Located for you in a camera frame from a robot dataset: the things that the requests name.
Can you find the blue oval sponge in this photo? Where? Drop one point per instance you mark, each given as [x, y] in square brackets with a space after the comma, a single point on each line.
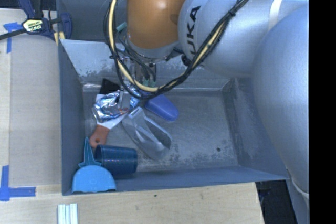
[162, 108]

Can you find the crumpled silver foil packet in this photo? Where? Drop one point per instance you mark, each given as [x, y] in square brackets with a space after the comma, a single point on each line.
[107, 108]

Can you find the grey metal bin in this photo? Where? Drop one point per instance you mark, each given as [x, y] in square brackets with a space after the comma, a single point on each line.
[199, 128]

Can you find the dark blue ribbed cup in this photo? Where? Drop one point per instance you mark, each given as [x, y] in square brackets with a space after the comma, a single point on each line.
[119, 160]

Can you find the pale wood flat board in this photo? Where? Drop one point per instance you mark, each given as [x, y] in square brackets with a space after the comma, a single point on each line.
[34, 112]

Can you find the light blue funnel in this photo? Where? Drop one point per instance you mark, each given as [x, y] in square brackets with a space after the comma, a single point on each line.
[92, 178]

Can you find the black cylinder on white bracket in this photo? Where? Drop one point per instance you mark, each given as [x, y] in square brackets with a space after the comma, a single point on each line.
[186, 59]

